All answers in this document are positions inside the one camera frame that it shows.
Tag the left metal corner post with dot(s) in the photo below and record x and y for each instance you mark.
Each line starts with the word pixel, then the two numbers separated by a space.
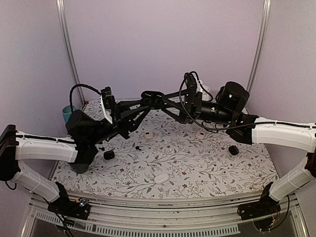
pixel 67 41

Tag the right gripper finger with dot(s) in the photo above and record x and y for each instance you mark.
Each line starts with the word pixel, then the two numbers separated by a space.
pixel 178 95
pixel 174 113

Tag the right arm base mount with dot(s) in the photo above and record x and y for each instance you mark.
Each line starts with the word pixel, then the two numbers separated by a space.
pixel 264 206

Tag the white earbud case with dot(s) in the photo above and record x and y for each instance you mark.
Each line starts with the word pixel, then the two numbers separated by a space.
pixel 161 178

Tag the white ribbed vase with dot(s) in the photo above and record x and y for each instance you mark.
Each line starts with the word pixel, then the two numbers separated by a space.
pixel 206 95

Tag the dark grey mug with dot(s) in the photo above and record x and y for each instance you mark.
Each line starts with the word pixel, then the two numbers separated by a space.
pixel 79 168

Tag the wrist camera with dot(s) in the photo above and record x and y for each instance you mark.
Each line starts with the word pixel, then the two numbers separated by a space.
pixel 191 80
pixel 107 102

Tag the floral table mat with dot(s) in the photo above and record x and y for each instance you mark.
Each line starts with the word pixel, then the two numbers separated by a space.
pixel 197 168

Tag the right metal corner post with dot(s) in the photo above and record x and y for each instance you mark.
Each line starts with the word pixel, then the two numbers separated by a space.
pixel 260 44

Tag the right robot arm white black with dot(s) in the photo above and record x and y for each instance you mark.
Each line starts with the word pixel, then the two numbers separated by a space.
pixel 250 129

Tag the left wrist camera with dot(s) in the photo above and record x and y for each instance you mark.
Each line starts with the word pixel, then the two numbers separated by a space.
pixel 107 102

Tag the black round earbud case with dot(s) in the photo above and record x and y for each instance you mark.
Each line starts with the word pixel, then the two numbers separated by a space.
pixel 233 150

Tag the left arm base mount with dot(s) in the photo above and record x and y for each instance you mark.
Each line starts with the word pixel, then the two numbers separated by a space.
pixel 66 207

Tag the metal corner post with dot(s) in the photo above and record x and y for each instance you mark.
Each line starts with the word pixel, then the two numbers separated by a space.
pixel 260 44
pixel 67 41

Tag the black oval case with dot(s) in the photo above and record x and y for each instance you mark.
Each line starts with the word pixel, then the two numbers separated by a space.
pixel 153 99

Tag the teal cup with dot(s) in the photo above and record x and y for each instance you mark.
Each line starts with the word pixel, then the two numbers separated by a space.
pixel 66 112

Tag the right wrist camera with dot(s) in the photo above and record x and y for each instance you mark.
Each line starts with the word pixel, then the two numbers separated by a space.
pixel 191 80

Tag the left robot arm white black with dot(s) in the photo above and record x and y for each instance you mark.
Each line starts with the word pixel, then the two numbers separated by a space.
pixel 77 149

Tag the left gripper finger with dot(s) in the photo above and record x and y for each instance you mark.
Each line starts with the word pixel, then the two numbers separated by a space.
pixel 137 117
pixel 126 105

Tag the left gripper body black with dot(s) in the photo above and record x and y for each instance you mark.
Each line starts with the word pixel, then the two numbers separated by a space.
pixel 120 126

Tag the small black earbud case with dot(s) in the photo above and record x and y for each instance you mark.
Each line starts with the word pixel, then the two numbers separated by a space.
pixel 108 155

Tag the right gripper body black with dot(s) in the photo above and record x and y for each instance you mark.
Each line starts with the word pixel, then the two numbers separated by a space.
pixel 196 107

